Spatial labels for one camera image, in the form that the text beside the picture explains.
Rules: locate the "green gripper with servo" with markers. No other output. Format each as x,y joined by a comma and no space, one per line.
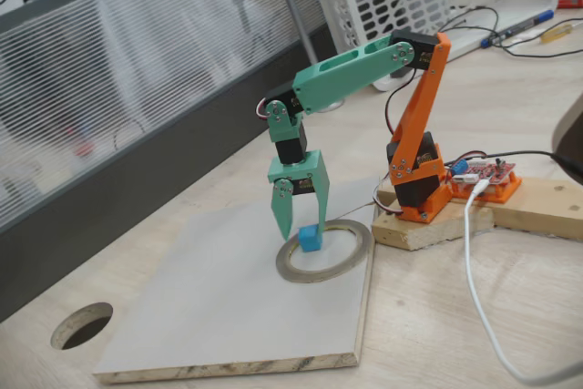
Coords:
304,175

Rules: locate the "blue cube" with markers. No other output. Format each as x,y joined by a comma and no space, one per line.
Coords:
309,241

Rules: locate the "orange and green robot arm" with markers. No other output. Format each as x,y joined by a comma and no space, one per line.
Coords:
346,70

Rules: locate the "wooden base block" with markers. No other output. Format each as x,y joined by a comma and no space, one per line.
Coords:
432,234

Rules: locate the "grey topped chipboard panel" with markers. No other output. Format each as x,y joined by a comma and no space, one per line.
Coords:
228,316

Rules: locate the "black power adapter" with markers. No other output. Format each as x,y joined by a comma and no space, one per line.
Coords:
398,74

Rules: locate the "red controller circuit board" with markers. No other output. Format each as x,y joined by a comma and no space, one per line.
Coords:
487,171

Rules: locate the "grey ribbed desk partition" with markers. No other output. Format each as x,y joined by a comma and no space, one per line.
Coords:
136,65

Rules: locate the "long wooden plank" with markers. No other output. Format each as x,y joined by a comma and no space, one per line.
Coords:
546,207

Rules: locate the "beige dark blurred object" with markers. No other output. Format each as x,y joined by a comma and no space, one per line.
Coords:
571,134

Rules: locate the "blue capped marker pen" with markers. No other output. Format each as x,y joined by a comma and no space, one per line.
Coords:
519,28

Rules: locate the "white plastic crate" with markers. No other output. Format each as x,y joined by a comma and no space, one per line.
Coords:
528,2

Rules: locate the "yellow translucent tool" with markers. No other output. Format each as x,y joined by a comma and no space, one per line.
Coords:
555,33

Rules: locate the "orange controller mount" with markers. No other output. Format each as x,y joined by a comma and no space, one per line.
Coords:
505,191

